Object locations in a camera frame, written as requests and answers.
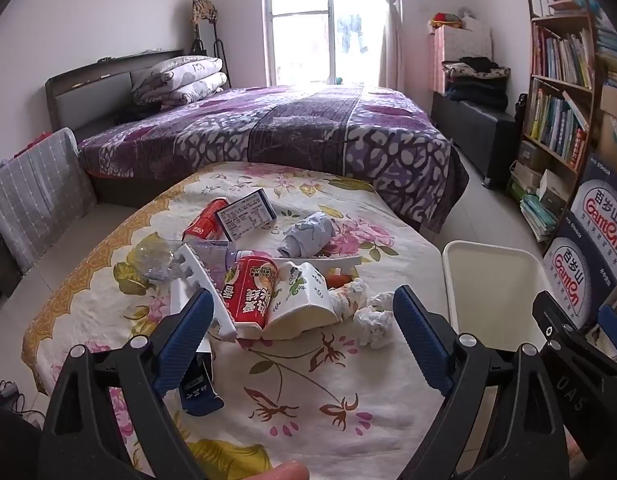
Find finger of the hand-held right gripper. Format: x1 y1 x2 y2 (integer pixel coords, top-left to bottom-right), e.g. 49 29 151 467
532 290 577 348
597 305 617 358

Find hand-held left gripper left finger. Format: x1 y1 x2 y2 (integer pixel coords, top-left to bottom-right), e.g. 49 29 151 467
38 287 216 480

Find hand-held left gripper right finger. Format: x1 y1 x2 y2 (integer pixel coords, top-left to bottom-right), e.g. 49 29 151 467
393 285 572 480

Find white trash bin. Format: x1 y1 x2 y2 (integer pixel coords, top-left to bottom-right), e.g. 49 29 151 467
441 240 565 357

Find clear plastic bottle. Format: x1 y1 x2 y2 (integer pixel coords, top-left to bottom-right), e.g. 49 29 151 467
136 239 245 287

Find person's left hand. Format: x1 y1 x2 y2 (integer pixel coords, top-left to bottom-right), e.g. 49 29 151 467
252 462 310 480

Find cardboard box with red logo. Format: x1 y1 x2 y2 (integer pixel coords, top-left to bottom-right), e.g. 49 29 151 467
541 236 617 332
569 152 617 272

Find blue small carton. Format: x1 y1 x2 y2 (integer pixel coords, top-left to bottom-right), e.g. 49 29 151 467
180 336 224 417

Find red instant noodle cup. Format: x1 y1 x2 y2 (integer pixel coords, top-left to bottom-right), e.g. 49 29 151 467
221 255 280 340

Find stack of books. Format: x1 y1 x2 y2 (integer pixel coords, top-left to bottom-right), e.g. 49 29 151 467
509 160 560 242

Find white foam strip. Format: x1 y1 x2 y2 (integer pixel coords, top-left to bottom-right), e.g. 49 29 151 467
308 253 364 277

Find white patterned paper cup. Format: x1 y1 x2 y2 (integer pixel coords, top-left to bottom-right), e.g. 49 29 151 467
261 260 340 342

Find floral tablecloth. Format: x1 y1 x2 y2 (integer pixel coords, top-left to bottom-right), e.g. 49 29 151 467
21 160 452 480

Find white box with blue edge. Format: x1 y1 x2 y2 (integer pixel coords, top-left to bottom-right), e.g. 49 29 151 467
214 187 278 242

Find crumpled grey plastic bag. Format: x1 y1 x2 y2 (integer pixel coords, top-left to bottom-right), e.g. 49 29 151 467
277 212 337 260

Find row of books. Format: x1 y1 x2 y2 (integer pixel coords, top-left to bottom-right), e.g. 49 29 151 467
526 87 590 169
531 25 595 89

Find black bench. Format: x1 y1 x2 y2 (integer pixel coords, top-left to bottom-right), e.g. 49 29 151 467
431 92 520 189

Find wooden bookshelf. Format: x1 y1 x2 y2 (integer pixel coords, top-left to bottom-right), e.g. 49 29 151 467
509 0 603 257

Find pile of dark clothes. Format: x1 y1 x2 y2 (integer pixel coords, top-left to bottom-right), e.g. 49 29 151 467
441 56 512 111

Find folded purple floral quilts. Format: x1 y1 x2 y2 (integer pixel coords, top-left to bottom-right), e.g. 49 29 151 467
131 56 228 107

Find dark wooden headboard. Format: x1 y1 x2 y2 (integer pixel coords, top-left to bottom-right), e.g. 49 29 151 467
44 49 187 134

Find pink cabinet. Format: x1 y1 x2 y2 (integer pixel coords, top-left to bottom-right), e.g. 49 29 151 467
427 20 494 96

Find black coat stand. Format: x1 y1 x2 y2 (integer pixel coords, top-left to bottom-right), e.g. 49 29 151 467
190 0 233 90

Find stuffed toys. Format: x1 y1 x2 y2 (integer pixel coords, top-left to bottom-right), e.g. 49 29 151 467
429 7 477 29

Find pale curtain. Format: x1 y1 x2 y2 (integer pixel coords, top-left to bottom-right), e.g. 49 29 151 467
373 0 405 92

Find window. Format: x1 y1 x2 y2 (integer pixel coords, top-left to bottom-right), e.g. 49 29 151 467
261 0 389 89

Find floor cables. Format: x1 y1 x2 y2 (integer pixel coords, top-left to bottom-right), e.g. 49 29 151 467
0 374 45 427

